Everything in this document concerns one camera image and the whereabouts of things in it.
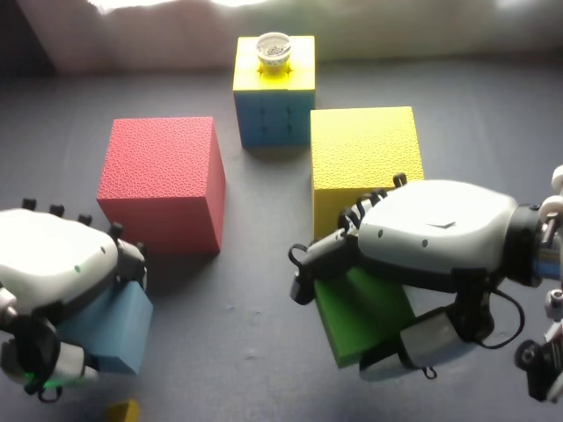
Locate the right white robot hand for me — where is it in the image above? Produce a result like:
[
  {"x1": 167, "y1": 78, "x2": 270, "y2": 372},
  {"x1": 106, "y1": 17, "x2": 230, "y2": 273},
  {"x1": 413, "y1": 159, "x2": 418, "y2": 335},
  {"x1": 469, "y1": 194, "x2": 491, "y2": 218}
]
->
[{"x1": 288, "y1": 173, "x2": 519, "y2": 380}]

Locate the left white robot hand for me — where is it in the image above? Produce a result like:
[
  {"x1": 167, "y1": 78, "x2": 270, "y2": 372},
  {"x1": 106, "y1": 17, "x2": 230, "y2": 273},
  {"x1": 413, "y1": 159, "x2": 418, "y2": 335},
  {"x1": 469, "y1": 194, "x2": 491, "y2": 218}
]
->
[{"x1": 0, "y1": 197, "x2": 149, "y2": 404}]

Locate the blue block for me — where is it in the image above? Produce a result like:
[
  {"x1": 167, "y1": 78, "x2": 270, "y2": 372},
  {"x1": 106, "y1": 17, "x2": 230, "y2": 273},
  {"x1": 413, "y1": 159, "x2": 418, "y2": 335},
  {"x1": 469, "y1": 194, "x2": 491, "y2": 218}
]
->
[{"x1": 56, "y1": 279, "x2": 155, "y2": 375}]

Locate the green block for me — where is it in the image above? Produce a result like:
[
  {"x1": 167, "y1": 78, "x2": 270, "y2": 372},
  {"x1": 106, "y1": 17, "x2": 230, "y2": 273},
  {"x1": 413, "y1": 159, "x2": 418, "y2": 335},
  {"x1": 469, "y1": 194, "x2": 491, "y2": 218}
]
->
[{"x1": 312, "y1": 266, "x2": 417, "y2": 369}]

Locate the large yellow textured cube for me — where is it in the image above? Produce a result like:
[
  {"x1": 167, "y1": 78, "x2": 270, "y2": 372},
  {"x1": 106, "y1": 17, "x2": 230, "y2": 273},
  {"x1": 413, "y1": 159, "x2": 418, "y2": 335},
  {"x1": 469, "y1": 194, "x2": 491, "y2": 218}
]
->
[{"x1": 309, "y1": 106, "x2": 427, "y2": 241}]

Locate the large red textured cube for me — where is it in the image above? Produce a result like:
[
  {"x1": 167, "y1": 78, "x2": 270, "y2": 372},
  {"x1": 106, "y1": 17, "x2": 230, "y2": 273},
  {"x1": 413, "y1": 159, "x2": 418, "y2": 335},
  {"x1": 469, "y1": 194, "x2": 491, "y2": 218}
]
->
[{"x1": 96, "y1": 116, "x2": 226, "y2": 255}]

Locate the small yellow block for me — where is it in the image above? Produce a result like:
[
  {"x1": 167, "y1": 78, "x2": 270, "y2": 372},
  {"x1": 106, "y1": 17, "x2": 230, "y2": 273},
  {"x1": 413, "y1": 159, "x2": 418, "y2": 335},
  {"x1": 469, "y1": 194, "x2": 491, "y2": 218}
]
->
[{"x1": 105, "y1": 398, "x2": 142, "y2": 422}]

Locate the grey table cloth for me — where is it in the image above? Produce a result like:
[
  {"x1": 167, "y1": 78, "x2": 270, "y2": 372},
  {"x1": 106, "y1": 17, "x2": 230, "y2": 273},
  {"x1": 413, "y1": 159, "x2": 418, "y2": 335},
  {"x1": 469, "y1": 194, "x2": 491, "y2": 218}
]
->
[{"x1": 0, "y1": 59, "x2": 563, "y2": 422}]

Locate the colourful puzzle cube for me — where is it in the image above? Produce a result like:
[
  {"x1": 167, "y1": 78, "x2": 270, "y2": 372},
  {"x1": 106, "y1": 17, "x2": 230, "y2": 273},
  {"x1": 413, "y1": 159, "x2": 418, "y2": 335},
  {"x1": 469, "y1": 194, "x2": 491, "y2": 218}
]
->
[{"x1": 231, "y1": 34, "x2": 317, "y2": 149}]

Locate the small white cup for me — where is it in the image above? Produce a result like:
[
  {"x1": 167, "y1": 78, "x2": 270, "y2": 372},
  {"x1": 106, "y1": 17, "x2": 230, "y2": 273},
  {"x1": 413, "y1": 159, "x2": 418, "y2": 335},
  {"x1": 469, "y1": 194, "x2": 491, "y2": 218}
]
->
[{"x1": 254, "y1": 32, "x2": 295, "y2": 71}]

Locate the thin black cable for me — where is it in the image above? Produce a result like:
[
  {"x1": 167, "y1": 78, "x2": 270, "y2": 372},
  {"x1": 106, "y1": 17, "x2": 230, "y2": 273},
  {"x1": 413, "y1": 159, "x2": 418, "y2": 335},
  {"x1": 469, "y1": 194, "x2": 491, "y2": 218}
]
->
[{"x1": 481, "y1": 287, "x2": 525, "y2": 351}]

